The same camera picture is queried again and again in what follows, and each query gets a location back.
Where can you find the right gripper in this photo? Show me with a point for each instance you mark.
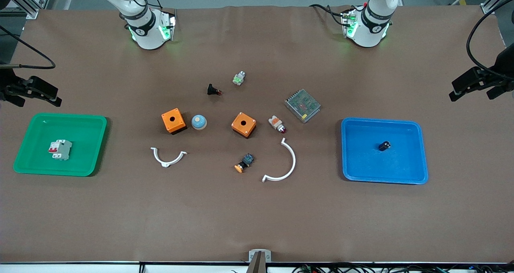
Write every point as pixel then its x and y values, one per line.
pixel 5 82

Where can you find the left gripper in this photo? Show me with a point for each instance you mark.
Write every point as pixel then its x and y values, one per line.
pixel 503 67

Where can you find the white circuit breaker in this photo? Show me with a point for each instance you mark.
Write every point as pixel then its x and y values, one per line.
pixel 63 150

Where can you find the black cylindrical capacitor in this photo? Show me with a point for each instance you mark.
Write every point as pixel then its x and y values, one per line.
pixel 384 146

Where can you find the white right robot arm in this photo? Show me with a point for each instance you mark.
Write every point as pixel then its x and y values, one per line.
pixel 140 28

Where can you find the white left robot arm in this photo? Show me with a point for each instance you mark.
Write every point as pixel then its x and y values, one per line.
pixel 369 28

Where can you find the green plastic tray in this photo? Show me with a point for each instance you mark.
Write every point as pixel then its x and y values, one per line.
pixel 80 144

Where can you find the blue plastic tray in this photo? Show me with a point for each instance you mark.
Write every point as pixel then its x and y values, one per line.
pixel 361 164

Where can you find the small white semicircular clamp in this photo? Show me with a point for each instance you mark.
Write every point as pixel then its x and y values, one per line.
pixel 165 164

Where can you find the orange push button box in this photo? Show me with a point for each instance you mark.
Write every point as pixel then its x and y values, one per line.
pixel 179 123
pixel 249 124

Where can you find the blue dome buzzer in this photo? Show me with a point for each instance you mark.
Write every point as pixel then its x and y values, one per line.
pixel 199 122

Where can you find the metal mesh power supply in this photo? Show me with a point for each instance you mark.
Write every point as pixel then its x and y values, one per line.
pixel 303 104

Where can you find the large white semicircular clamp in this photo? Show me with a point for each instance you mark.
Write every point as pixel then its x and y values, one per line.
pixel 294 160

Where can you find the red pilot lamp orange body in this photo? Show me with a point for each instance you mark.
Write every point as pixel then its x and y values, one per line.
pixel 275 122

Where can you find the yellow mushroom push button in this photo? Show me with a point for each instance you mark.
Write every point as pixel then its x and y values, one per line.
pixel 247 159

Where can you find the green white push button switch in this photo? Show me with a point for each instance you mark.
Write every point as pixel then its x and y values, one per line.
pixel 239 78

